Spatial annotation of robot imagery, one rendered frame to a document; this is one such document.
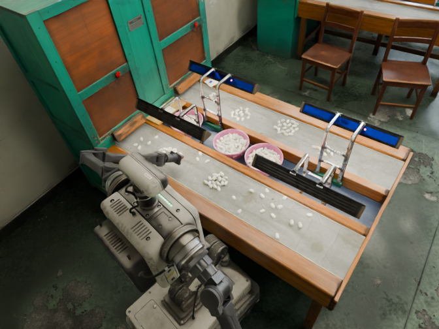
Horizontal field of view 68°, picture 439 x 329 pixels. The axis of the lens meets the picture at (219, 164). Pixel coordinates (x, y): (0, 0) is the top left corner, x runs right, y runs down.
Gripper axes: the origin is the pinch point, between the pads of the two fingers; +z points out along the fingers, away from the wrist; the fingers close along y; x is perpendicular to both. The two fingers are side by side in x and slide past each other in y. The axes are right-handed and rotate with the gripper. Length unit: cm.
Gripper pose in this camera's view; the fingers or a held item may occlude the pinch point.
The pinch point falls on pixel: (183, 157)
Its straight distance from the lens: 228.1
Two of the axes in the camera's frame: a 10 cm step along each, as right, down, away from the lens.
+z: 5.1, -0.4, 8.6
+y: -7.9, -4.1, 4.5
